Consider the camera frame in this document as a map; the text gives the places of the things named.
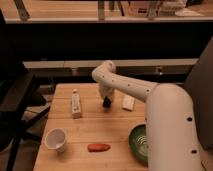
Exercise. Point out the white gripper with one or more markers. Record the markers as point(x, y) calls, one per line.
point(106, 92)

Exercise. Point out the orange carrot toy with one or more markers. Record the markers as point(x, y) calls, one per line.
point(98, 147)

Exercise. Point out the black office chair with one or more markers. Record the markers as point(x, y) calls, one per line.
point(18, 90)

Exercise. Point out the white glue bottle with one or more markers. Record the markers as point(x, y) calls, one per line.
point(76, 105)

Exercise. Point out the dark chair right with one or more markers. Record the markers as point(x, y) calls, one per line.
point(199, 84)

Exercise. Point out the green ridged bowl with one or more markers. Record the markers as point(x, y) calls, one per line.
point(138, 143)

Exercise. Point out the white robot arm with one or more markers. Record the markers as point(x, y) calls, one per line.
point(170, 122)

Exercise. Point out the white rectangular block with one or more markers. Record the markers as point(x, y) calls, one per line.
point(128, 103)

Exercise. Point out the black eraser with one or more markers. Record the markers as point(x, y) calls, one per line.
point(107, 102)

